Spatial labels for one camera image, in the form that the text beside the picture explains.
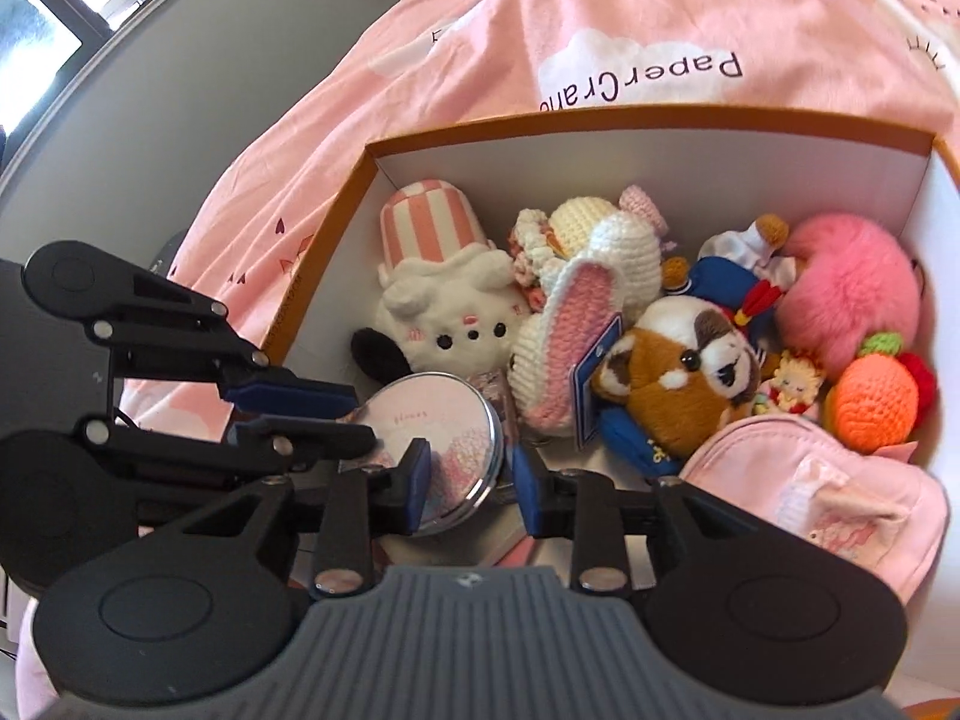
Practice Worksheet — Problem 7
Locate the red-haired figurine yellow base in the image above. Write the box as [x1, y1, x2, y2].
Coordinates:
[757, 350, 826, 417]

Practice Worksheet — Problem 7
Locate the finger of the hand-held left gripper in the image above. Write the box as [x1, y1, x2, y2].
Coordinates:
[90, 268, 359, 419]
[79, 414, 377, 512]

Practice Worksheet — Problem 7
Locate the orange cardboard box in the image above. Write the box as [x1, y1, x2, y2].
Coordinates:
[266, 106, 960, 616]

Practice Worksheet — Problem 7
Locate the brown dog plush blue outfit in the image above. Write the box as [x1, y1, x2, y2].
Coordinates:
[574, 214, 796, 477]

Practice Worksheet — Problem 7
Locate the pink fluffy plush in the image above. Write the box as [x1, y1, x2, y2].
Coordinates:
[772, 214, 925, 383]

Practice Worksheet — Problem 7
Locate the window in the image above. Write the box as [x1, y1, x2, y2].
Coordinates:
[0, 0, 177, 140]

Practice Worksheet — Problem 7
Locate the pink card holder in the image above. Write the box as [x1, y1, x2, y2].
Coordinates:
[491, 536, 537, 567]

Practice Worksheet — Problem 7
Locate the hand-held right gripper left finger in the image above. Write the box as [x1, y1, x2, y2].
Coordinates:
[180, 442, 431, 597]

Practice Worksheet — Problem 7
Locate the white plush striped hat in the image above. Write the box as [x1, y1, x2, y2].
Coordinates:
[351, 178, 530, 391]

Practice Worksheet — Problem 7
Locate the orange crochet fruit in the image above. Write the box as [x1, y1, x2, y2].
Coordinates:
[823, 331, 938, 455]

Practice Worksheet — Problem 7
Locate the pink printed blanket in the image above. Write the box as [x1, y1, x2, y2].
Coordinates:
[15, 0, 960, 720]

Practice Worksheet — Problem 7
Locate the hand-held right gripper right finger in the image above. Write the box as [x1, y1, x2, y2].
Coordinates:
[514, 445, 758, 595]

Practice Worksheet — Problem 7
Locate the pink fabric pouch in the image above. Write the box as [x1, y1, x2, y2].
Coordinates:
[679, 414, 947, 605]

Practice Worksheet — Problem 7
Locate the cream crochet bunny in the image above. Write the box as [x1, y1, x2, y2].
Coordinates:
[508, 184, 668, 432]

